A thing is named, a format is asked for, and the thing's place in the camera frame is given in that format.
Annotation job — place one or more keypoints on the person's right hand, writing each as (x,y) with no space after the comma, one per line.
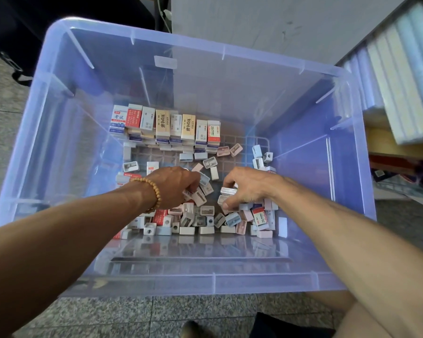
(250,186)

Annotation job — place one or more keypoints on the person's left hand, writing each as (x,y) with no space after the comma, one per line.
(173,186)

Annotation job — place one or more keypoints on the pile of boxed erasers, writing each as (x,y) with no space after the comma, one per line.
(211,200)

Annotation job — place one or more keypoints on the row of erasers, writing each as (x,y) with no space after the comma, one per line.
(166,126)

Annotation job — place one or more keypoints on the clear plastic storage bin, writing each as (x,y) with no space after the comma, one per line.
(49,109)

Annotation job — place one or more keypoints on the person's right forearm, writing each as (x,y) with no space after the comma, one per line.
(366,250)

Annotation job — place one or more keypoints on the person's left forearm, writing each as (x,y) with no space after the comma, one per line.
(56,257)

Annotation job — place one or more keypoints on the person's left cream clog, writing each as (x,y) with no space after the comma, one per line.
(192,330)

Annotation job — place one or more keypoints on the person's right leg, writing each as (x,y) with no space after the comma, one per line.
(352,317)

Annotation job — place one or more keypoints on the black shorts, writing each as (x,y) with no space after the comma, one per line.
(282,327)

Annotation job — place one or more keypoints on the white cabinet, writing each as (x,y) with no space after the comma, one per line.
(282,24)

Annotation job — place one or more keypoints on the stack of white blue books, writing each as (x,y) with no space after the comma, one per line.
(402,74)

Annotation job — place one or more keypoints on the black backpack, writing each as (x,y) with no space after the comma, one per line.
(28,24)

